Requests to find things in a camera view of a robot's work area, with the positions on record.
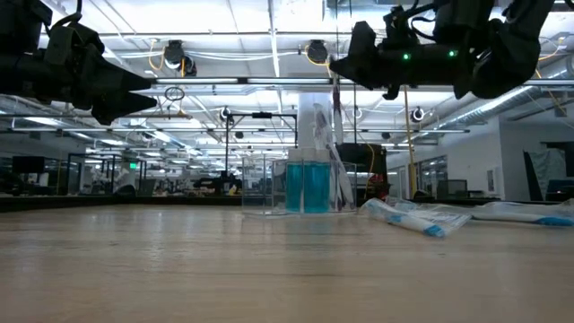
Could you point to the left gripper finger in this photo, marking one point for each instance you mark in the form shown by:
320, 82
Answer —
121, 107
116, 78

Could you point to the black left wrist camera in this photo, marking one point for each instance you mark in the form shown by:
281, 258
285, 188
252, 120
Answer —
74, 45

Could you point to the black frame rig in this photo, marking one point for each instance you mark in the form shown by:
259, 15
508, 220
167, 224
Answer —
261, 115

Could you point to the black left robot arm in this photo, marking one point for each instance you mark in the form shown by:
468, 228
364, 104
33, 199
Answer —
22, 22

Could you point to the clear acrylic organizer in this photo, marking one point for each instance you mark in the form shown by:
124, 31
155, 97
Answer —
260, 188

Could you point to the small black ceiling reel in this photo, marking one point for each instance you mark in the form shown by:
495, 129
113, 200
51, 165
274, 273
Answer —
417, 115
225, 114

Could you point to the black screen cart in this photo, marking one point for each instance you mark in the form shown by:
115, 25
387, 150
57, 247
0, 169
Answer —
363, 157

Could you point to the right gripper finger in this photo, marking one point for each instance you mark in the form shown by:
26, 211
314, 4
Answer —
370, 49
367, 77

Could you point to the long ceiling light fixture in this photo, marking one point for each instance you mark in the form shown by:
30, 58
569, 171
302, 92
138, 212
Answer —
269, 81

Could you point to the blue mouthwash bottle white cap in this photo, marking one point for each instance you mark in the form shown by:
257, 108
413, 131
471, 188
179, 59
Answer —
316, 188
294, 188

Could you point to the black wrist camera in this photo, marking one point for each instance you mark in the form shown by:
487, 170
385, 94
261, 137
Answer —
399, 31
74, 45

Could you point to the dark leaning panel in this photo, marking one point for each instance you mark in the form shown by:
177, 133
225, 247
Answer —
531, 179

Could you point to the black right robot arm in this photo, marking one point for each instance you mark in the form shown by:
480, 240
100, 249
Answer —
515, 45

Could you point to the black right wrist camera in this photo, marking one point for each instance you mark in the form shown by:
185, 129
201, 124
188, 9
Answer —
399, 31

